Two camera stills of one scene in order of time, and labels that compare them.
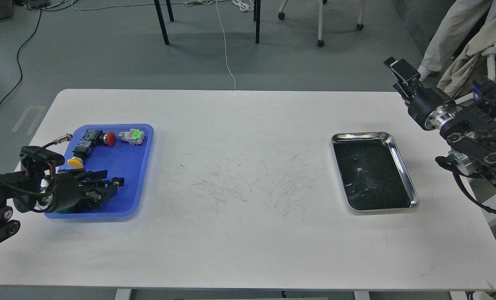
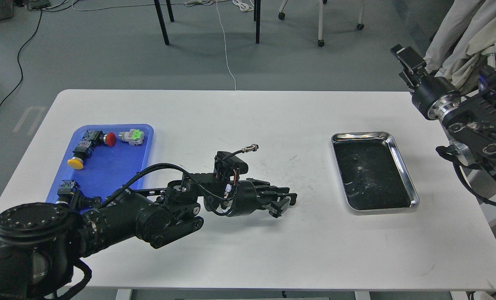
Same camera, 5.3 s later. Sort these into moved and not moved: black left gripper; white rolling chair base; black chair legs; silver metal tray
Moved: black left gripper
Not moved: silver metal tray; black chair legs; white rolling chair base
